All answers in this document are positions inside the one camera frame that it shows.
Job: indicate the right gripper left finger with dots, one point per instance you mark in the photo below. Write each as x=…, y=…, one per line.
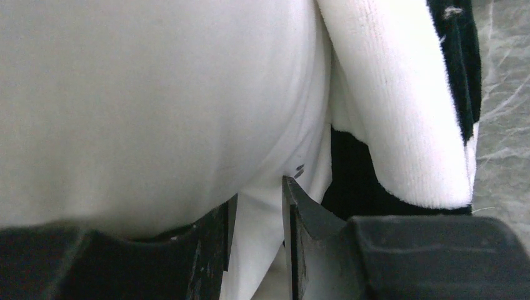
x=72, y=262

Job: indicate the black white checkered pillowcase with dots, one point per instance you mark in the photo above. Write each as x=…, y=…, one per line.
x=405, y=103

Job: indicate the white pillow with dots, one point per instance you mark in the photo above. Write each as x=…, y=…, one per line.
x=137, y=117

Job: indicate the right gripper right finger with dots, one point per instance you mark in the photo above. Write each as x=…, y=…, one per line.
x=399, y=257

